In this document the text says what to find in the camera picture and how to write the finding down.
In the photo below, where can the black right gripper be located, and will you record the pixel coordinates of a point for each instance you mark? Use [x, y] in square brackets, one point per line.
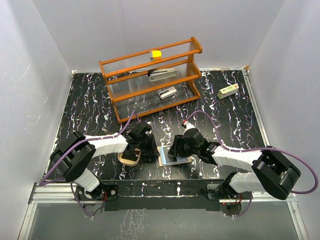
[176, 149]

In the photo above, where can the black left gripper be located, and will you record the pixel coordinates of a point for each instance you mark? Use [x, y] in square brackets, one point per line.
[152, 150]

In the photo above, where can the pink leather card holder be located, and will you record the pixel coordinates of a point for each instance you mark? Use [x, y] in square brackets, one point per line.
[173, 160]

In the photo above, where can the black credit card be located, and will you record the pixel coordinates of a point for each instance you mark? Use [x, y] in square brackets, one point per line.
[132, 155]

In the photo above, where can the beige card box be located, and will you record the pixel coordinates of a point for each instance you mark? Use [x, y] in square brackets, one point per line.
[126, 162]

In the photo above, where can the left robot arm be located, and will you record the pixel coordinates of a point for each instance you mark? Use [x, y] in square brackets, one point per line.
[83, 148]

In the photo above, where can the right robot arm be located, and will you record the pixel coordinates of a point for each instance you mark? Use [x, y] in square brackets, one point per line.
[262, 170]

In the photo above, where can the small white stapler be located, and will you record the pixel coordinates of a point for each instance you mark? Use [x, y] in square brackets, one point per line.
[167, 93]

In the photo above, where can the orange wooden shelf rack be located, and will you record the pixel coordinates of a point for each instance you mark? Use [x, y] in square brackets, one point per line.
[130, 90]

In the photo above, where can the large grey black stapler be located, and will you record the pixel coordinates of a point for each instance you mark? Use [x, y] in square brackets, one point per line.
[160, 74]

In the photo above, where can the white staples box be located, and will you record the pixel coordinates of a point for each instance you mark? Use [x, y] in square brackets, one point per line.
[228, 91]

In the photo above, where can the yellow grey tape dispenser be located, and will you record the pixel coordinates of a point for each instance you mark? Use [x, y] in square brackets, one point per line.
[155, 55]

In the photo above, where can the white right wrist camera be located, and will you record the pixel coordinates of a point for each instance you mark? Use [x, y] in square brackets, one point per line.
[187, 126]

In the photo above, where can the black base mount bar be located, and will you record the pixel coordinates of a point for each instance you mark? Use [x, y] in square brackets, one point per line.
[161, 194]

